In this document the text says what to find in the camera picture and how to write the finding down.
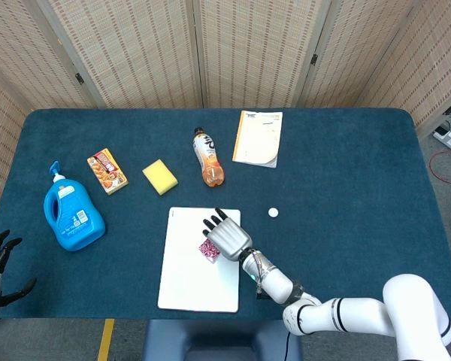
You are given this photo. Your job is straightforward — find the blue table cloth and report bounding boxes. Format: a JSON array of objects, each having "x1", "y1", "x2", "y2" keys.
[{"x1": 0, "y1": 108, "x2": 443, "y2": 321}]

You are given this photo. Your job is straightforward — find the white board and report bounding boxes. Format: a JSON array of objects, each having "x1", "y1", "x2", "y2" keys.
[{"x1": 157, "y1": 206, "x2": 242, "y2": 314}]

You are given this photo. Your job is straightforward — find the pink patterned packet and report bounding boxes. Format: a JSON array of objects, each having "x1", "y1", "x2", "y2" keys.
[{"x1": 198, "y1": 238, "x2": 222, "y2": 263}]

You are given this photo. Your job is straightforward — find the orange drink bottle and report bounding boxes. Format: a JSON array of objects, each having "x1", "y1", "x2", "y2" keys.
[{"x1": 193, "y1": 126, "x2": 226, "y2": 188}]

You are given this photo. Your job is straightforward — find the woven folding screen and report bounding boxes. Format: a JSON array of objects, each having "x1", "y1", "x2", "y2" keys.
[{"x1": 0, "y1": 0, "x2": 451, "y2": 200}]

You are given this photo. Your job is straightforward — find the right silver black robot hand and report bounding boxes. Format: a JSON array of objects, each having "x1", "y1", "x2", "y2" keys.
[{"x1": 201, "y1": 207, "x2": 253, "y2": 262}]

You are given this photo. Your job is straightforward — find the orange curry box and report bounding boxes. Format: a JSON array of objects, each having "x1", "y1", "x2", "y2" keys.
[{"x1": 86, "y1": 147, "x2": 129, "y2": 196}]

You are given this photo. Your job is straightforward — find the blue padded chair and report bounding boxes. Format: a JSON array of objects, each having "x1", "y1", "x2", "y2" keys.
[{"x1": 141, "y1": 319, "x2": 304, "y2": 361}]

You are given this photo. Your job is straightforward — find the blue detergent bottle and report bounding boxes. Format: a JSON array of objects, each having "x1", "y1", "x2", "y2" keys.
[{"x1": 43, "y1": 160, "x2": 107, "y2": 252}]

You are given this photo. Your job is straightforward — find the white notebook orange spine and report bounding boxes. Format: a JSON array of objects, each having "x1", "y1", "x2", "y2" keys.
[{"x1": 232, "y1": 110, "x2": 283, "y2": 169}]

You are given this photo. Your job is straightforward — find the yellow sponge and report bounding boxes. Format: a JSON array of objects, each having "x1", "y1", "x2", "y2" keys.
[{"x1": 141, "y1": 158, "x2": 179, "y2": 197}]

